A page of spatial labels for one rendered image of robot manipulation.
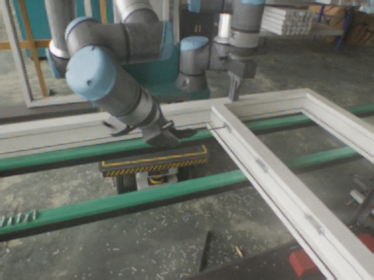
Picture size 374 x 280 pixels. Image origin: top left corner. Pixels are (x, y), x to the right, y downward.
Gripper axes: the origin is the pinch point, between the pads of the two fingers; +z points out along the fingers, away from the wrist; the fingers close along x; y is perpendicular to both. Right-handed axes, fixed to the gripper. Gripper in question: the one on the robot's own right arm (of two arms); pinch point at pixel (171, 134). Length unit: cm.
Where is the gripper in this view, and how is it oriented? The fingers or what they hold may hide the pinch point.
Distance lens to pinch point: 74.2
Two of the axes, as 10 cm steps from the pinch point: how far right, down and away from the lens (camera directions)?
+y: 8.6, -4.5, -2.4
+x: -3.0, -8.3, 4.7
